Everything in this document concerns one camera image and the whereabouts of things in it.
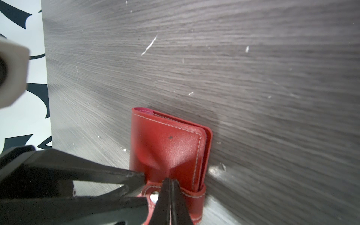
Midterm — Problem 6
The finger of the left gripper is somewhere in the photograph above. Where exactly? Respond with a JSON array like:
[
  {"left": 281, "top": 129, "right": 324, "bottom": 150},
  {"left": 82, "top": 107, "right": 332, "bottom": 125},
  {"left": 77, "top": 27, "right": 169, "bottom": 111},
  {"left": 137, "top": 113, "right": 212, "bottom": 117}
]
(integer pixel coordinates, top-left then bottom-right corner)
[{"left": 1, "top": 145, "right": 148, "bottom": 225}]

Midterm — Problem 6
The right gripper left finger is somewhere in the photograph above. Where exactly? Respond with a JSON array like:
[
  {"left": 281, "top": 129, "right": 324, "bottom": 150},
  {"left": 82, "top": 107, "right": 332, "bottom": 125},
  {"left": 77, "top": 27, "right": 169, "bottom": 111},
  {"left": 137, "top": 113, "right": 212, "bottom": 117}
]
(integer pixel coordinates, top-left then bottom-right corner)
[{"left": 149, "top": 178, "right": 171, "bottom": 225}]

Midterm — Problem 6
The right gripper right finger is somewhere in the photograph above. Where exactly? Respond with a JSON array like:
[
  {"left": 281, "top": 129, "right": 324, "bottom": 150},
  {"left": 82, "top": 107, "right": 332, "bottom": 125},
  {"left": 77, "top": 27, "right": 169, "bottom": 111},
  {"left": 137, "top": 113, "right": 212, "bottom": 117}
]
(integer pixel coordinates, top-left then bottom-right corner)
[{"left": 170, "top": 180, "right": 193, "bottom": 225}]

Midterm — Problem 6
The red leather card holder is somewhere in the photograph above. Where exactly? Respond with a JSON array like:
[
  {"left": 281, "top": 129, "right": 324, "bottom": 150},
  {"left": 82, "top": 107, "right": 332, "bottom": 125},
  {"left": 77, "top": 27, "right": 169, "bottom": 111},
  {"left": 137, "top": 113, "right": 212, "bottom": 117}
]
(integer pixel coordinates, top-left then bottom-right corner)
[{"left": 129, "top": 107, "right": 213, "bottom": 225}]

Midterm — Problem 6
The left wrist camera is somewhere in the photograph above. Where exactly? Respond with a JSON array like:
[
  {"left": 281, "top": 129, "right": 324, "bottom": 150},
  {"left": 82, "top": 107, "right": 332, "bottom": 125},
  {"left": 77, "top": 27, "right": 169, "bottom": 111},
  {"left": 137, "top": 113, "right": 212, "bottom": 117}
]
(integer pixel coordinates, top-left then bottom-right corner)
[{"left": 1, "top": 37, "right": 30, "bottom": 108}]

